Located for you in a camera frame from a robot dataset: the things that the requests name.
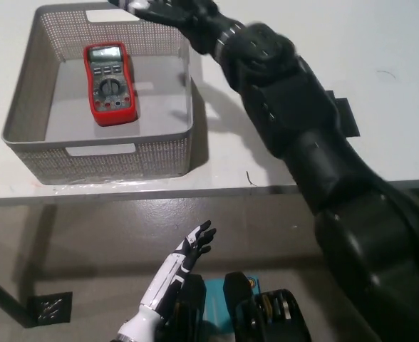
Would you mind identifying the grey perforated plastic basket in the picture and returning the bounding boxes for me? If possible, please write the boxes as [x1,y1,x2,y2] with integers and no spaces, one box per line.
[1,0,195,186]

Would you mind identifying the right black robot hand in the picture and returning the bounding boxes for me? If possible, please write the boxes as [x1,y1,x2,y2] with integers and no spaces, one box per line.
[108,0,232,56]

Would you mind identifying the black and teal robot body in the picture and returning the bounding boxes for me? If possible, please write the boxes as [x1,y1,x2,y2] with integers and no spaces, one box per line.
[159,271,312,342]

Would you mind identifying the black tape patch on table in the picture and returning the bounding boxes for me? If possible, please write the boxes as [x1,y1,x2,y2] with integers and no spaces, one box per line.
[325,90,361,138]

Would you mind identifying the black metal table leg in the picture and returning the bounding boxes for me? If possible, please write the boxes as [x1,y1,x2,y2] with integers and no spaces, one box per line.
[0,270,31,328]

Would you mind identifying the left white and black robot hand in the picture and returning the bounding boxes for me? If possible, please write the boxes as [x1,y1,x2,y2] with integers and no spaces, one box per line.
[175,219,217,275]

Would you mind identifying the red digital multimeter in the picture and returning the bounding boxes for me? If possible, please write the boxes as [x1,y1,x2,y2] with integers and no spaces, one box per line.
[83,42,140,128]

